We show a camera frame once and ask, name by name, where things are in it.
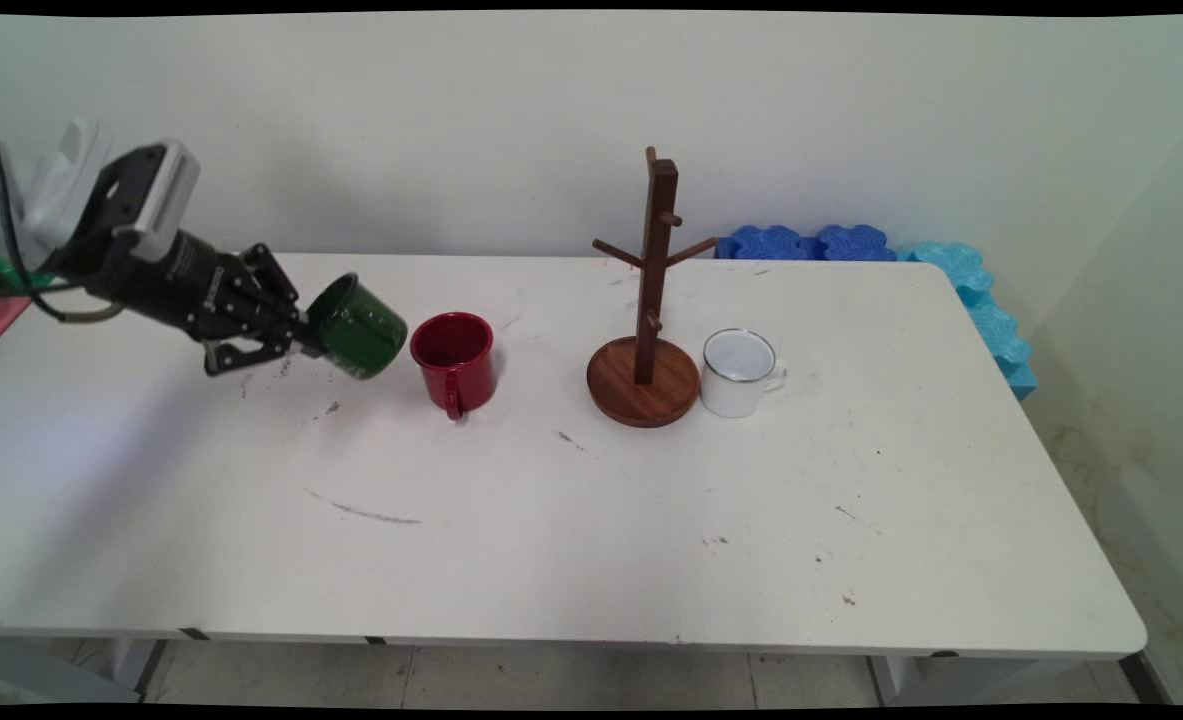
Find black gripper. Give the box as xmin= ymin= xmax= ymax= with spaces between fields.
xmin=51 ymin=232 xmax=324 ymax=378

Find green enamel mug white lettering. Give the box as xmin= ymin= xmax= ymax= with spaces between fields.
xmin=306 ymin=272 xmax=409 ymax=381

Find white table leg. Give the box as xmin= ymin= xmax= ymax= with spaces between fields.
xmin=869 ymin=655 xmax=1082 ymax=706

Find dark wooden mug tree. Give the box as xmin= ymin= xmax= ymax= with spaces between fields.
xmin=586 ymin=147 xmax=720 ymax=429

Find green foam mat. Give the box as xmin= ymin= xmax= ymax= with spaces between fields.
xmin=0 ymin=250 xmax=52 ymax=296

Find black looped wrist cable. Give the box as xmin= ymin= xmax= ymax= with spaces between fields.
xmin=0 ymin=120 xmax=127 ymax=324

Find blue foam mats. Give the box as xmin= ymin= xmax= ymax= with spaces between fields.
xmin=896 ymin=240 xmax=1038 ymax=401

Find dark blue foam block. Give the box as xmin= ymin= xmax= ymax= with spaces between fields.
xmin=714 ymin=224 xmax=815 ymax=261
xmin=814 ymin=224 xmax=897 ymax=262

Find red enamel mug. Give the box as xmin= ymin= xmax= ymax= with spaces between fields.
xmin=410 ymin=312 xmax=498 ymax=421

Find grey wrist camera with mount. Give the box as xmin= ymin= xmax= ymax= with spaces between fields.
xmin=101 ymin=140 xmax=202 ymax=263

